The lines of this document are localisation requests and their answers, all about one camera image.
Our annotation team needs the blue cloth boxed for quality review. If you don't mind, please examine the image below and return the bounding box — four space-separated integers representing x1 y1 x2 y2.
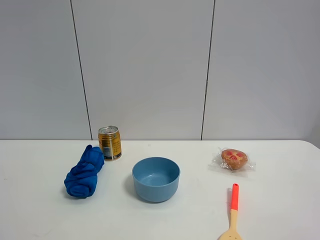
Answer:
64 144 105 199

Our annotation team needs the gold drink can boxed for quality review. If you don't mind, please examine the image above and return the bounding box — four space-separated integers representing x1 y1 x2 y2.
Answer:
98 125 122 161

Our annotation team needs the blue plastic bowl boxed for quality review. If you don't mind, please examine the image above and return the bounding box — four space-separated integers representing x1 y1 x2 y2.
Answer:
132 157 181 203

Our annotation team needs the wrapped pastry bun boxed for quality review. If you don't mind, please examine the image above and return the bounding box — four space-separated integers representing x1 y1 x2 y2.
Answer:
209 148 256 173

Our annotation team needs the wooden spoon orange handle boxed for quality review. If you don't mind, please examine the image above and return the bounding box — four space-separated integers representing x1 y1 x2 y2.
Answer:
219 183 242 240

